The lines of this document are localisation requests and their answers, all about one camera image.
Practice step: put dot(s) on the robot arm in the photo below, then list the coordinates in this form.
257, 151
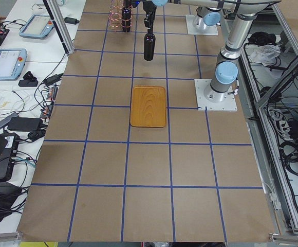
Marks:
206, 17
226, 70

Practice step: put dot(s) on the black power brick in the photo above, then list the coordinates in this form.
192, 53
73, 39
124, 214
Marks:
24, 124

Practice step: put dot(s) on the teach pendant tablet near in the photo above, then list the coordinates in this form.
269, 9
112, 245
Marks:
12, 62

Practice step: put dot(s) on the aluminium frame post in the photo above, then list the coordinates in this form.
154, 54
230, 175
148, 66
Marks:
60, 26

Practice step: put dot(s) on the dark wine bottle three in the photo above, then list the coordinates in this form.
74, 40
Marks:
126, 13

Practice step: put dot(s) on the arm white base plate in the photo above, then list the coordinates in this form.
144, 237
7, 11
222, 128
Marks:
209, 100
209, 31

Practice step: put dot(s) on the wooden tray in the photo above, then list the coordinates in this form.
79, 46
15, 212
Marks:
148, 107

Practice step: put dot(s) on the copper wire bottle basket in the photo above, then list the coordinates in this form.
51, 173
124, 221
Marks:
115, 15

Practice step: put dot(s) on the teach pendant tablet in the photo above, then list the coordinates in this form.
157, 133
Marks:
37, 27
12, 62

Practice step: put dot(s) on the teach pendant tablet far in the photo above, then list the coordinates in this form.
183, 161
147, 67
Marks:
37, 27

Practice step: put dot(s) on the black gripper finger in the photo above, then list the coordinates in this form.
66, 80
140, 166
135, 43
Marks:
148, 20
152, 18

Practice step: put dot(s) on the aluminium side frame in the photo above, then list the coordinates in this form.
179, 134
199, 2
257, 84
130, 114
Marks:
273, 91

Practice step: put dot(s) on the dark wine bottle two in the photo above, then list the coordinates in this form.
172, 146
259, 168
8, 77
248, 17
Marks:
149, 45

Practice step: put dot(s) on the white cloth bundle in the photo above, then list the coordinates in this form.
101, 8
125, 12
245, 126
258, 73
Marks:
266, 55

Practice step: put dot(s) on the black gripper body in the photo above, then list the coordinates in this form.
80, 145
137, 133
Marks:
149, 7

